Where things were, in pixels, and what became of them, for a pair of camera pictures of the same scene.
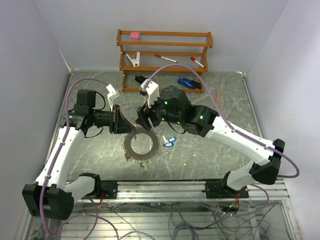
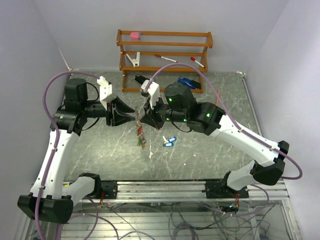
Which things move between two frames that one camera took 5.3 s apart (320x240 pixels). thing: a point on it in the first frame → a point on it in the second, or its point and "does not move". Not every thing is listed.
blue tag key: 167,143 does not move
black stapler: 139,78 does not move
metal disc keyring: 130,153 → 141,140
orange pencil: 218,96 does not move
